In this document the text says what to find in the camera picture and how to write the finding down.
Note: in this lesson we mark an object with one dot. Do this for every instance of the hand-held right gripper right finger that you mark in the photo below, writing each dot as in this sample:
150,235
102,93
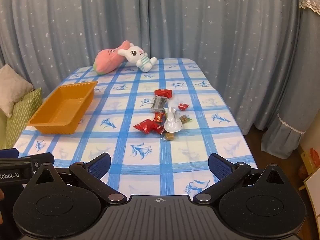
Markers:
220,166

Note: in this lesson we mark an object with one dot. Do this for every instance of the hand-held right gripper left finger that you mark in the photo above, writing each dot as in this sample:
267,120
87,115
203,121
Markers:
100,165

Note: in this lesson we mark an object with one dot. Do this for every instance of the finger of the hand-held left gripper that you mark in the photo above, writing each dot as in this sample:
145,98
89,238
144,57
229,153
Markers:
8,153
42,158

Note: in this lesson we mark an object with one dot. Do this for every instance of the orange plastic tray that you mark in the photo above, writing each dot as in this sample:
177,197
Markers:
62,110

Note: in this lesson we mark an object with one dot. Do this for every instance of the clear-wrapped brown candy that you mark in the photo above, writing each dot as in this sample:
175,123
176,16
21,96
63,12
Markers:
169,136

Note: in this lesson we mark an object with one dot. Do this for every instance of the large red snack packet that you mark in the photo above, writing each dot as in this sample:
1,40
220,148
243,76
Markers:
144,126

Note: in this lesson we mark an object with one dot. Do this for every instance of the small red candy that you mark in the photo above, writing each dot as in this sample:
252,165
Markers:
158,117
182,106

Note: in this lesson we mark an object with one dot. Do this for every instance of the dark clear-wrapped snack packet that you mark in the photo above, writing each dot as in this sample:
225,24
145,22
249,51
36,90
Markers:
158,103

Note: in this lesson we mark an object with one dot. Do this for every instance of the red packet with yellow fringe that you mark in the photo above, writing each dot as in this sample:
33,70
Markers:
162,93

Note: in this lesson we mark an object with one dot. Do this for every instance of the blue checked tablecloth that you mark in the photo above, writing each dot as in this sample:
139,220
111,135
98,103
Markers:
200,142

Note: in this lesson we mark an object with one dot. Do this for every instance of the green zigzag cushion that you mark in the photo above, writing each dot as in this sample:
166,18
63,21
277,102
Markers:
22,117

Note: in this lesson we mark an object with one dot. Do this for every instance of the beige cushion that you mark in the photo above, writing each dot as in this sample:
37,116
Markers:
12,90

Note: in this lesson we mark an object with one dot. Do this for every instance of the blue curtain with lace trim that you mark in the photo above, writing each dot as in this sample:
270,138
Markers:
287,135

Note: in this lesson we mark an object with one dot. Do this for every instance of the cream box with orange print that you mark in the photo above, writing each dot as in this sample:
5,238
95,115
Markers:
312,155

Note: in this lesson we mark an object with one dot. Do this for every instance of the white framed board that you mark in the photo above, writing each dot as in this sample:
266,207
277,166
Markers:
313,192

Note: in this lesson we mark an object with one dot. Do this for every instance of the pink plush toy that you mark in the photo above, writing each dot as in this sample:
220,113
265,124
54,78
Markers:
107,60

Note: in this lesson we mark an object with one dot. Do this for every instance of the white bunny plush toy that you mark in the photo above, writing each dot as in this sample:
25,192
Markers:
135,53

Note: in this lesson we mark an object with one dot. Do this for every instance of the blue star-print curtain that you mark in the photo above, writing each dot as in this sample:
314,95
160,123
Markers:
200,30

